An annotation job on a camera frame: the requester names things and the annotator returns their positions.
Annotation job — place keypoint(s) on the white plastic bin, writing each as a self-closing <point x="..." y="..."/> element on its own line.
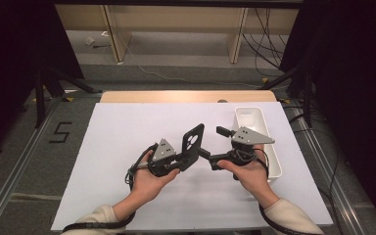
<point x="253" y="119"/>

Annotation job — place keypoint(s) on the person's right hand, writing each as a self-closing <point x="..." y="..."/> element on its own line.
<point x="253" y="176"/>

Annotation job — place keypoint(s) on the white table mat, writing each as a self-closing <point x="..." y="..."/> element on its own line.
<point x="127" y="130"/>

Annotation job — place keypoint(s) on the small white floor item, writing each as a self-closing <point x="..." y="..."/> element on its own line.
<point x="89" y="40"/>

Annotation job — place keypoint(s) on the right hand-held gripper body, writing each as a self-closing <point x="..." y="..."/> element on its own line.
<point x="248" y="137"/>

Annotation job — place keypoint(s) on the wooden shelf unit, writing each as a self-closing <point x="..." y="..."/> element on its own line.
<point x="176" y="18"/>

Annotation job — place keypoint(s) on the wooden table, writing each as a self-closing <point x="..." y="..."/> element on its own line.
<point x="163" y="96"/>

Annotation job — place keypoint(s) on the person's left hand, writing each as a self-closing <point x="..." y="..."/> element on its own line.
<point x="147" y="186"/>

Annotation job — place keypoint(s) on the black phone case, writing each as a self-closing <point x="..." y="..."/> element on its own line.
<point x="194" y="148"/>

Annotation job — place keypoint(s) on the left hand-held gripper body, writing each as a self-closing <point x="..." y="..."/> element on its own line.
<point x="163" y="156"/>

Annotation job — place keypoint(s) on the aluminium floor rail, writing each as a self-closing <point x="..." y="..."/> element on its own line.
<point x="329" y="169"/>
<point x="16" y="169"/>

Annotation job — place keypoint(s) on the dark curtain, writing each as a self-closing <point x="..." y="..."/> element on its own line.
<point x="355" y="65"/>
<point x="9" y="49"/>

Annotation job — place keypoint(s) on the black metal stand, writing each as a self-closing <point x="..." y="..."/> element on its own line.
<point x="39" y="98"/>
<point x="307" y="98"/>

